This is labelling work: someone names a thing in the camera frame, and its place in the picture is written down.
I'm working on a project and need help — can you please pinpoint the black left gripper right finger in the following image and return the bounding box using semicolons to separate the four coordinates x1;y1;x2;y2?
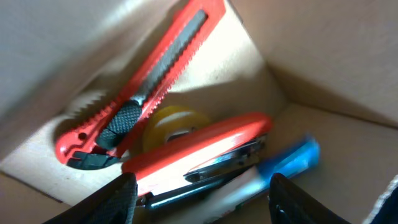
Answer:
269;173;349;224

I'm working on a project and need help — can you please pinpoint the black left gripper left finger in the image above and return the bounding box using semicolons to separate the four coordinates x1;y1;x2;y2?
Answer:
45;173;137;224

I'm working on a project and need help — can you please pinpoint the blue cap whiteboard marker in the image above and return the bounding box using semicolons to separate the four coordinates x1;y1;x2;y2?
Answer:
161;136;320;224

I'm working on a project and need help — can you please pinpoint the yellow tape roll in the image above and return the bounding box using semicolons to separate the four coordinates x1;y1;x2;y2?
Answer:
142;105;211;152

